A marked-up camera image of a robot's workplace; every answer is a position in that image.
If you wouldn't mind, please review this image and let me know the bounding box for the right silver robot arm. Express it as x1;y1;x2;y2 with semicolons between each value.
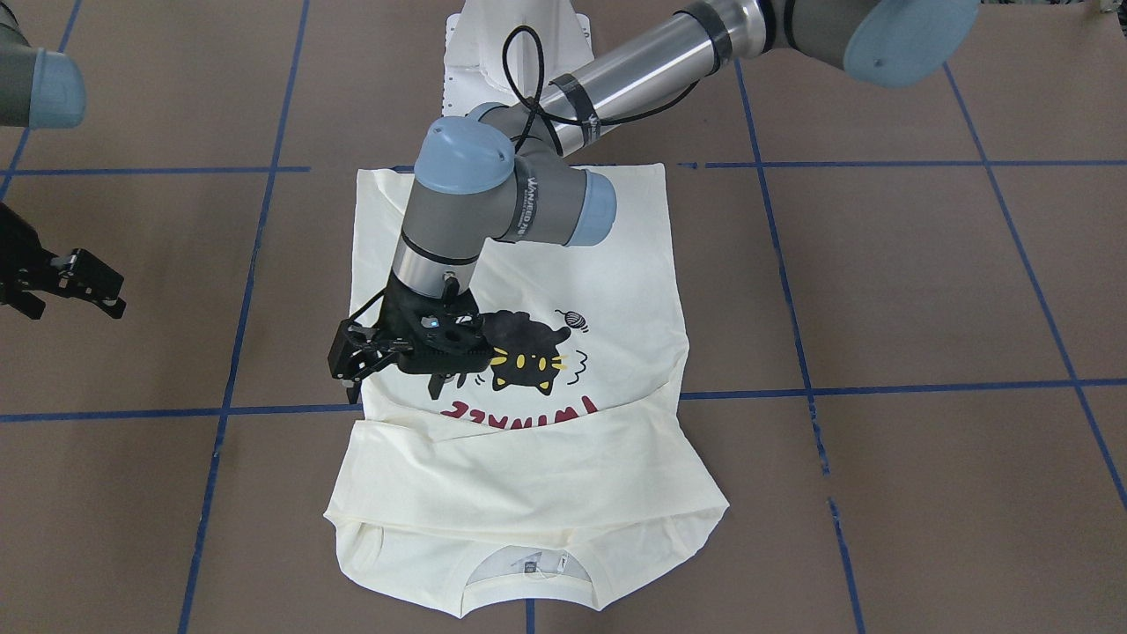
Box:
1;5;128;320

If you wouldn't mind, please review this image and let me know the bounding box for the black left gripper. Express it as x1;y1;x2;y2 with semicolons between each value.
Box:
328;280;494;405

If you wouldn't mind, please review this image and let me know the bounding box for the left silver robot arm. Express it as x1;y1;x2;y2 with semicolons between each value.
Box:
328;1;979;402

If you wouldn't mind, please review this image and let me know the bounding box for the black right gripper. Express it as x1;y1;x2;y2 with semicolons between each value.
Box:
1;204;128;320

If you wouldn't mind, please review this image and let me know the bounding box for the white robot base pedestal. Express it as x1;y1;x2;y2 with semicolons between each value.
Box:
440;1;594;116

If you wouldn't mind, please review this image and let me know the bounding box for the cream cat print shirt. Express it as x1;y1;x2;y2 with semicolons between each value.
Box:
325;164;728;617

